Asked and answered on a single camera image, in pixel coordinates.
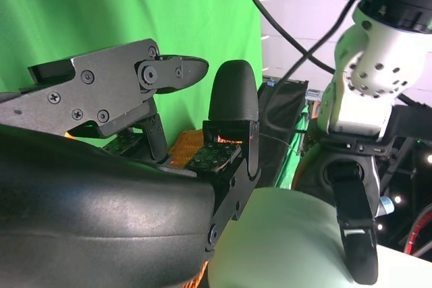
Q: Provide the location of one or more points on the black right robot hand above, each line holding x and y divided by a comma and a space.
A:
101, 217

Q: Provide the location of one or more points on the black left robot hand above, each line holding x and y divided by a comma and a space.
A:
354, 207

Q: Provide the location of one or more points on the pale green bowl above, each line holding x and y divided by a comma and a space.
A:
276, 240

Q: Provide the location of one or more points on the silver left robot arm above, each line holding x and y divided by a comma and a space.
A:
371, 75

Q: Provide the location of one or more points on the orange wicker basket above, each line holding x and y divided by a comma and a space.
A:
189, 143

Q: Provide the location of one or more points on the green tablecloth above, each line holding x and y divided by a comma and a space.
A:
135, 4
287, 163

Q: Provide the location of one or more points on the black backdrop curtain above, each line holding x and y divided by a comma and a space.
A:
280, 109

